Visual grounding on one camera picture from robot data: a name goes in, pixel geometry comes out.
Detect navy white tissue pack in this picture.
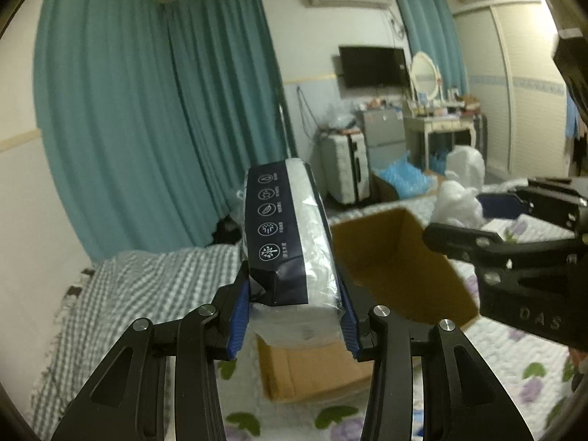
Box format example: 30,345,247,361
242,158,343,349

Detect white floral quilt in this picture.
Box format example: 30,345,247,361
217,159,587,440

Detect brown cardboard box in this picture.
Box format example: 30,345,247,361
258,208,478,403

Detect white plastic bag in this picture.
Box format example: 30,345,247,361
445,146,485,191

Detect blue plastic bags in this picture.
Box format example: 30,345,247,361
376,151,438,199

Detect grey checked blanket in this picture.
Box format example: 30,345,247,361
31,245,240,440

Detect white louvred wardrobe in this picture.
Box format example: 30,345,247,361
453,0,571,178

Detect white dressing table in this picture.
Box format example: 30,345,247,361
404,115,477,170

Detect small silver fridge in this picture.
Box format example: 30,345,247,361
358,107,406,170

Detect white suitcase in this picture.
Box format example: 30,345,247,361
320,132,371,205

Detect white oval mirror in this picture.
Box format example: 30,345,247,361
410,52,441,101

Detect narrow teal curtain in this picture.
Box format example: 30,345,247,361
396,0,467,94

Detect large teal curtain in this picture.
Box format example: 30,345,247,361
34,0,295,261

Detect black wall television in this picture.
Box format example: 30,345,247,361
339,46,410,89

